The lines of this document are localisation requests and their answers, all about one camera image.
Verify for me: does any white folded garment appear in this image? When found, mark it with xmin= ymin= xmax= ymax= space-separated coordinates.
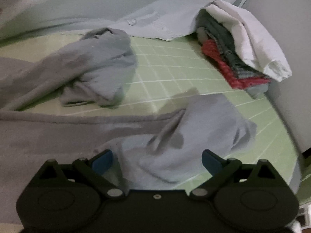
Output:
xmin=206 ymin=1 xmax=292 ymax=82

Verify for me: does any green cutting mat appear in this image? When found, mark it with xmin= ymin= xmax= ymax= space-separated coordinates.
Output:
xmin=0 ymin=32 xmax=311 ymax=207

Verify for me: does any dark grey folded garment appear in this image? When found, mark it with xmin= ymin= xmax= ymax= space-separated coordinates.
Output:
xmin=196 ymin=9 xmax=268 ymax=79

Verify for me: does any red folded garment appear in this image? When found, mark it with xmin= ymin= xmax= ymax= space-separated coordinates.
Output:
xmin=201 ymin=39 xmax=270 ymax=90

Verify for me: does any light blue button shirt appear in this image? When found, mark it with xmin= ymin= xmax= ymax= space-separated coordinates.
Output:
xmin=1 ymin=0 xmax=245 ymax=40

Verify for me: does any grey hooded sweatshirt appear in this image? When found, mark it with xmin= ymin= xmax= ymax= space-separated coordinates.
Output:
xmin=0 ymin=27 xmax=258 ymax=224

